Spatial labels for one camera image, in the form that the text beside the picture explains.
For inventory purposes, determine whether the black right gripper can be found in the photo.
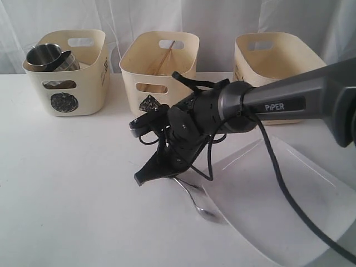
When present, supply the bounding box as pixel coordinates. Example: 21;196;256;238
134;130;210;186

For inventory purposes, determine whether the steel spoon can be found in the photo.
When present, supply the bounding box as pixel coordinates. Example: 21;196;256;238
172;177;226;224

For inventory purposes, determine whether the wooden chopstick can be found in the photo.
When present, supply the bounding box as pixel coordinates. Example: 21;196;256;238
139;41;176;92

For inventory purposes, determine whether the steel bowl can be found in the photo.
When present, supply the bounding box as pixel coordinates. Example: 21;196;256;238
42;80;77;90

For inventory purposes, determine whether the steel mug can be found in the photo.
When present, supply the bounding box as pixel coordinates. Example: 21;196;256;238
26;43;62;70
54;50;80;72

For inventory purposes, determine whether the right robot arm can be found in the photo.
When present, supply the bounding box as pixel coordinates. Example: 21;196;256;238
130;59;355;185

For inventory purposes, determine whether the white square plate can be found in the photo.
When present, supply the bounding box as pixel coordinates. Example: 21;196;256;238
203;137;355;266

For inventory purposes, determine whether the cream bin with triangle mark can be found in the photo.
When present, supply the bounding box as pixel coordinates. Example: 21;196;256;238
119;31;200;116

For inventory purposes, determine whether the cream bin with circle mark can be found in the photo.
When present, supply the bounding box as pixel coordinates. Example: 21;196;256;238
25;29;110;117

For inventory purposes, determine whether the cream bin with square mark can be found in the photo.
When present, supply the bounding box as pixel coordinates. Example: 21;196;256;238
233;33;328;126

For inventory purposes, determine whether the white curtain backdrop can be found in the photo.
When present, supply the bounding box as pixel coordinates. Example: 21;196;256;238
1;1;355;74

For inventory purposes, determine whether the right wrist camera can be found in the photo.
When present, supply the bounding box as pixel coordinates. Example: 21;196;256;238
129;104;170;138

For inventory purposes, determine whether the black cable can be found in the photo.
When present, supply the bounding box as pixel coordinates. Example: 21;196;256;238
137;71;356;265

